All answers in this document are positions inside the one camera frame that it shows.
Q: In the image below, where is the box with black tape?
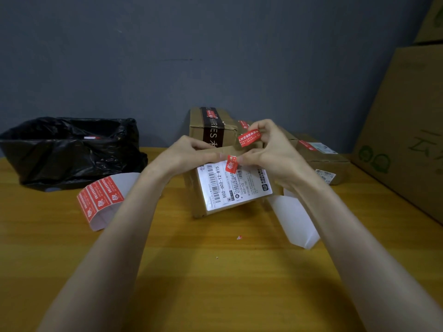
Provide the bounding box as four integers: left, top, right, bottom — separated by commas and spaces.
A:
189, 107, 239, 149

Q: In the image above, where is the long brown cardboard box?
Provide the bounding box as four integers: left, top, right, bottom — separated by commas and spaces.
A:
294, 134, 351, 185

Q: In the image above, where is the person's left forearm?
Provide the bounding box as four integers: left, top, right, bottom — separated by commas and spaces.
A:
38, 166, 170, 332

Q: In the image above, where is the person's right forearm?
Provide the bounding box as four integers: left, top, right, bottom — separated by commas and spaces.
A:
297, 181, 443, 332

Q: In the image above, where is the white barcode label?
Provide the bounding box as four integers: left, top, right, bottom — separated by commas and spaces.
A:
310, 142, 338, 154

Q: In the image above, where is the person's right hand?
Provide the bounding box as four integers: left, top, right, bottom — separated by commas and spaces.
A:
237, 119, 329, 194

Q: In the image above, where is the large green printed carton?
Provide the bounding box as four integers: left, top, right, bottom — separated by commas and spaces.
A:
414, 0, 443, 44
351, 44, 443, 225

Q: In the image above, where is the white backing paper strip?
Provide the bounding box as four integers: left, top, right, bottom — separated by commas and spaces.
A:
268, 188, 321, 250

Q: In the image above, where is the white shipping label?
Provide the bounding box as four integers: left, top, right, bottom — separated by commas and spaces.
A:
196, 159, 274, 210

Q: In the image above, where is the small brown cardboard box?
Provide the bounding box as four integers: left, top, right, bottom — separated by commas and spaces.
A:
276, 126, 300, 149
237, 120, 263, 149
183, 145, 277, 219

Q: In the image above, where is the red sticker label strip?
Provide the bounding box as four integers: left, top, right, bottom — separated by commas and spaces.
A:
77, 172, 141, 232

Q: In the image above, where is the black plastic trash bag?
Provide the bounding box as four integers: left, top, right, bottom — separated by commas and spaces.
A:
0, 116, 148, 192

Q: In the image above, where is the white end label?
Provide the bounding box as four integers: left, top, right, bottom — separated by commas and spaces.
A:
315, 169, 336, 185

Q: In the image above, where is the person's left hand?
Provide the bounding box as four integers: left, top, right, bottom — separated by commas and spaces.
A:
149, 135, 226, 180

